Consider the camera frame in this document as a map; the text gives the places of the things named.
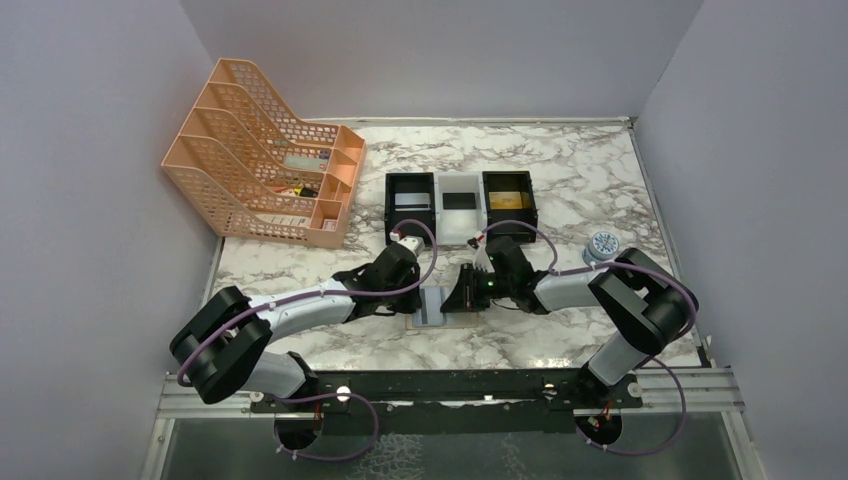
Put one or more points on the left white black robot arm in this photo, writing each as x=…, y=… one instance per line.
x=222, y=349

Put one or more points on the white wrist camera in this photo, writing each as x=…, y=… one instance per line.
x=481, y=259
x=414, y=244

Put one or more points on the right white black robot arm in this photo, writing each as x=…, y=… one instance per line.
x=648, y=307

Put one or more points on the white middle tray bin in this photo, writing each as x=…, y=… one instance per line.
x=456, y=227

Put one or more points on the peach plastic file organizer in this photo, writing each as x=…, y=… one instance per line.
x=209, y=159

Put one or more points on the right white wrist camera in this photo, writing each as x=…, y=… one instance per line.
x=481, y=259

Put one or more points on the black left tray bin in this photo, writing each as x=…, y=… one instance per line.
x=400, y=182

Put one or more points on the black right tray bin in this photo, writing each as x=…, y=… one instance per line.
x=502, y=223

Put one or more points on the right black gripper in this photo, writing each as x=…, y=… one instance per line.
x=464, y=297

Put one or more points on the items in organizer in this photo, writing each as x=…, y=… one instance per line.
x=293, y=174

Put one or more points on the gold card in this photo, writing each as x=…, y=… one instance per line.
x=507, y=200

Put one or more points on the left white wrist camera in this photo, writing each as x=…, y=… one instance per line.
x=414, y=244

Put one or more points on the black card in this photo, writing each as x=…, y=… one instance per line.
x=459, y=201

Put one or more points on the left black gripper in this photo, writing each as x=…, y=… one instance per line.
x=408, y=306

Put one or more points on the black tray bin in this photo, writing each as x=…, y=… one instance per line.
x=502, y=223
x=400, y=182

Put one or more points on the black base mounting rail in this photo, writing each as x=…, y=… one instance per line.
x=358, y=403

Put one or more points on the blue white round tin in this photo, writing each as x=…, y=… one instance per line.
x=602, y=246

